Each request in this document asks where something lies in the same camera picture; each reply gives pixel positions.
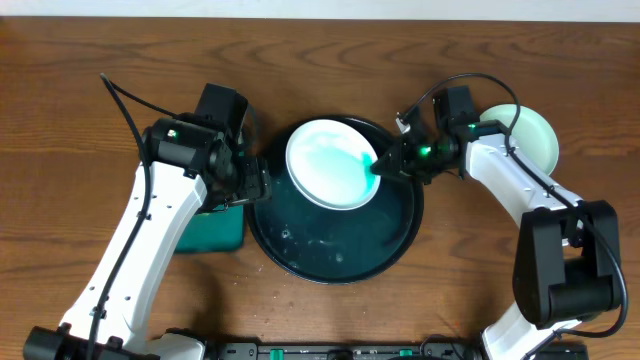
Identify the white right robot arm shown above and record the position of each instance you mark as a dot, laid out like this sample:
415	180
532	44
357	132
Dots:
567	267

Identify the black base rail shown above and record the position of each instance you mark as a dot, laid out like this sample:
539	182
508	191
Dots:
253	351

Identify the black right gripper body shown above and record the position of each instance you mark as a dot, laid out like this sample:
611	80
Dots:
403	161

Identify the black round tray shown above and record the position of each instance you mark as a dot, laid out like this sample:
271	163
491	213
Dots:
327	246

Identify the white plate green stain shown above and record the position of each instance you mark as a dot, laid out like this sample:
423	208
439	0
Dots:
329	163

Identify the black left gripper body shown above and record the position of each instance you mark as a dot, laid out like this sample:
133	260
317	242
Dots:
255	180

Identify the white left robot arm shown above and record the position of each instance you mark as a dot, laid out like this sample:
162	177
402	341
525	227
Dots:
186	167

